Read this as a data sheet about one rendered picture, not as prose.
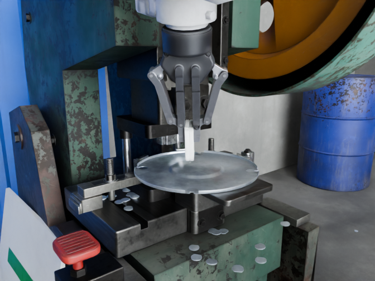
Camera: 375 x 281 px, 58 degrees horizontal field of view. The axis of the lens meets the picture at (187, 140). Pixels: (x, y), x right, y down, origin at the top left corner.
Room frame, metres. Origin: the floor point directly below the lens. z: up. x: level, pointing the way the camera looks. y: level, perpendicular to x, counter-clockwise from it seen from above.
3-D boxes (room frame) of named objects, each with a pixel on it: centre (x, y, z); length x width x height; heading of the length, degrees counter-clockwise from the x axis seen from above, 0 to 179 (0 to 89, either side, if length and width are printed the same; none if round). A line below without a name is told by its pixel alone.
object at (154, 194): (0.87, 0.06, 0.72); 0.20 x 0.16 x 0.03; 128
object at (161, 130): (0.87, 0.06, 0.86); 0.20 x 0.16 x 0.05; 128
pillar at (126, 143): (0.86, 0.16, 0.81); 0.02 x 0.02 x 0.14
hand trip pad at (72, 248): (0.48, 0.17, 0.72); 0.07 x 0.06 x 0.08; 38
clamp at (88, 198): (0.76, 0.19, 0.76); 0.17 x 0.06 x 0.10; 128
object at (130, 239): (0.86, 0.06, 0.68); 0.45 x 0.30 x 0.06; 128
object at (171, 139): (0.86, 0.05, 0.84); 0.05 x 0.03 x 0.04; 128
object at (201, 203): (0.73, -0.05, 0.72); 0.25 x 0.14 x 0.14; 38
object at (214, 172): (0.76, -0.02, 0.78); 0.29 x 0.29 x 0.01
